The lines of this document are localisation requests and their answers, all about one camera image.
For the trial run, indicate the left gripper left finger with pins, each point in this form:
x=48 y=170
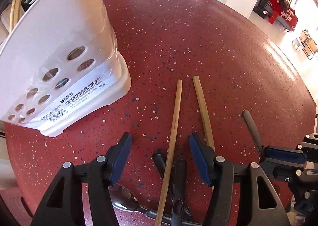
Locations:
x=62 y=202

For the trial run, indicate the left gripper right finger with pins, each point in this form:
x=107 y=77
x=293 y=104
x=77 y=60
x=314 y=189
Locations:
x=259 y=203

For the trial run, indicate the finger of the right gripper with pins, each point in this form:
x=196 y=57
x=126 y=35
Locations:
x=297 y=156

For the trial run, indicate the black handled metal spoon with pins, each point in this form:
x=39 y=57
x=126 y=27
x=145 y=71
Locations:
x=255 y=135

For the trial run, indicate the red furniture in background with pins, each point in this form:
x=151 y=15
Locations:
x=277 y=11

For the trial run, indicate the white plastic utensil holder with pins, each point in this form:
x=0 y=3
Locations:
x=59 y=64

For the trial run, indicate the wooden chopstick in holder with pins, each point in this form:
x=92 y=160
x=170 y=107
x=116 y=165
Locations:
x=14 y=14

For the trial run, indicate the black handled utensil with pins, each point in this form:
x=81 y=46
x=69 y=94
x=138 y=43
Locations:
x=176 y=190

